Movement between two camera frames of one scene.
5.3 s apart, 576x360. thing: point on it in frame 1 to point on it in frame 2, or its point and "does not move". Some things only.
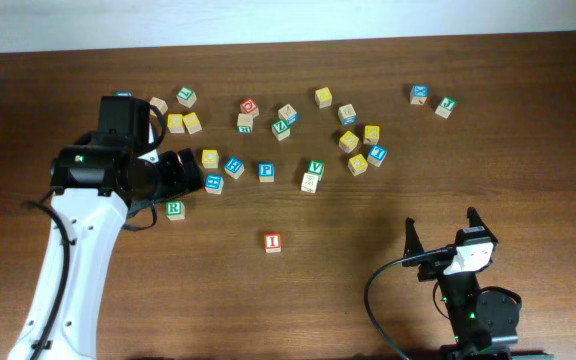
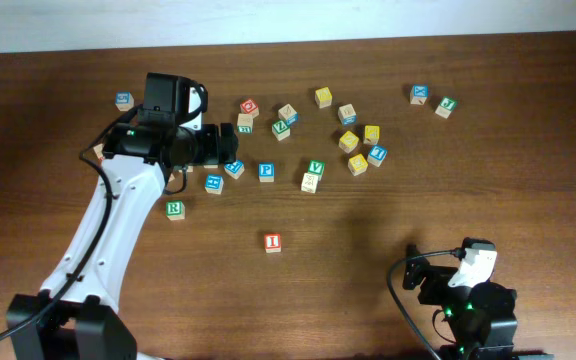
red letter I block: x=272 y=243 does not move
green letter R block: x=175 y=210 does not move
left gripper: x=180 y=184 to x=213 y=153
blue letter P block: x=266 y=172 does not move
